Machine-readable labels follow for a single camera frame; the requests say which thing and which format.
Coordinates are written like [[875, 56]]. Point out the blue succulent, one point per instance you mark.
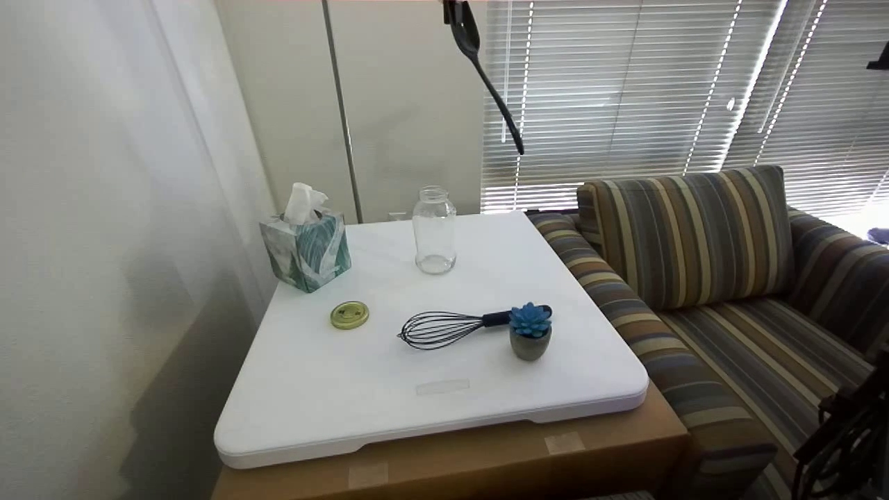
[[531, 337]]

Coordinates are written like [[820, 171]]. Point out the clear glass jar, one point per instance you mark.
[[433, 237]]

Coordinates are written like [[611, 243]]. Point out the round green jar lid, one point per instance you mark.
[[351, 314]]

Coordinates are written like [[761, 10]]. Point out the small blue object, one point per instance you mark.
[[879, 237]]

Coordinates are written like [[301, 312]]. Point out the teal patterned tissue box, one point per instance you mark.
[[307, 250]]

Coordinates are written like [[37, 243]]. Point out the striped cushion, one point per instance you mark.
[[696, 237]]

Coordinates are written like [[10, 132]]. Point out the striped couch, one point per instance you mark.
[[767, 371]]

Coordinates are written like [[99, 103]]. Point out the thin metal wall pole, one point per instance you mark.
[[340, 111]]

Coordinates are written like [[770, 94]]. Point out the black metal frame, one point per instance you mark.
[[849, 435]]

